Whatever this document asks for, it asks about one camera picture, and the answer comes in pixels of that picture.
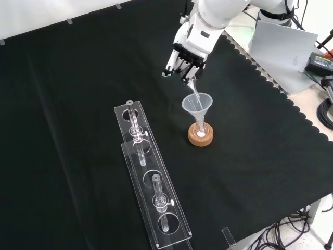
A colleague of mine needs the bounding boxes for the clear weighing funnel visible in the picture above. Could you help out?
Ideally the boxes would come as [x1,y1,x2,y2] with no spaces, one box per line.
[187,77,203,105]

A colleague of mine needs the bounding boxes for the small glass round-bottom flask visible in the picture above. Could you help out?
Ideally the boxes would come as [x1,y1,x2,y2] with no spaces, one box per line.
[194,121,209,139]

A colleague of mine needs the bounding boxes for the clear acrylic funnel stand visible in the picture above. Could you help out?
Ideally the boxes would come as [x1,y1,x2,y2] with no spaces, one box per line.
[113,99,194,250]

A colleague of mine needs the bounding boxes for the translucent plastic funnel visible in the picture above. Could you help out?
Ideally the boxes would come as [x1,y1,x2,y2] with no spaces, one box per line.
[181,92,214,128]

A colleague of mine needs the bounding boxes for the black bench cloth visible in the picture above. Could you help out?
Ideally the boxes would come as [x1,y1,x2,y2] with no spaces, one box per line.
[0,0,333,250]

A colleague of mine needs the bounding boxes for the silver mounting plate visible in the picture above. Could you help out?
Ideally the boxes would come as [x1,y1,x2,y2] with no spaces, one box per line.
[260,69,317,95]

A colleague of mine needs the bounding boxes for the pale board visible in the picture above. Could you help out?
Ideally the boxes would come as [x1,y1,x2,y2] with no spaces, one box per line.
[248,20,319,74]

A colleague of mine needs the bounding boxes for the black power adapter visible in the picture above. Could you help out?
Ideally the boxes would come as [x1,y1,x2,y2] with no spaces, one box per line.
[304,52,333,77]

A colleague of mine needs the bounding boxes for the black tripod leg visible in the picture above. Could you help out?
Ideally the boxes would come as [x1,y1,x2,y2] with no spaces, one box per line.
[315,28,333,57]

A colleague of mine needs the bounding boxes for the cork ring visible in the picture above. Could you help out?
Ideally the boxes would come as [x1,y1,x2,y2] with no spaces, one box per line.
[188,122,215,147]

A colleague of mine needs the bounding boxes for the coiled black cable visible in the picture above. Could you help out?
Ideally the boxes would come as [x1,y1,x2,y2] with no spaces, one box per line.
[316,98,333,129]

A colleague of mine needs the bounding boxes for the black floor cables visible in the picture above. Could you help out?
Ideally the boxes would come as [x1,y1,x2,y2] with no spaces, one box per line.
[249,205,333,250]

